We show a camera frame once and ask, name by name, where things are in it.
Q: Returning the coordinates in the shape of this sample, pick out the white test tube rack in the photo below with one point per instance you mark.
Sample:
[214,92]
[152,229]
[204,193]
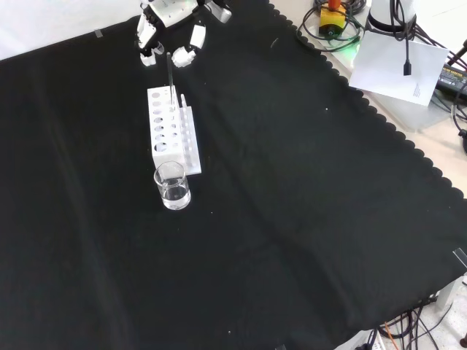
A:
[164,149]

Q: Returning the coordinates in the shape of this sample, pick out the yellow stop button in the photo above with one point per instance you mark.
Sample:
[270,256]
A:
[332,20]

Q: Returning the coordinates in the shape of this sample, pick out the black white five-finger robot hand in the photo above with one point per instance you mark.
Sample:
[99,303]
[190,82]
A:
[169,12]

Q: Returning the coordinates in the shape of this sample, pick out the black bench cloth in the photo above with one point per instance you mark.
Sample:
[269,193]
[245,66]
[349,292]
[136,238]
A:
[255,200]

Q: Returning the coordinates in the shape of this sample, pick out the grey cloth clip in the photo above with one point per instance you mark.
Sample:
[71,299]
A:
[460,257]
[98,34]

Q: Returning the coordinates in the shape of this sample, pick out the small clear glass beaker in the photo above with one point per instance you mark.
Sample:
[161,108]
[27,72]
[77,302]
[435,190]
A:
[176,195]

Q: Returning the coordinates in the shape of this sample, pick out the black power adapter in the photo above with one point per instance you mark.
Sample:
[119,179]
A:
[452,78]

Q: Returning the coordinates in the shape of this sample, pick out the pale paper board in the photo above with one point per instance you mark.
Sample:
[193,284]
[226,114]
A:
[397,69]

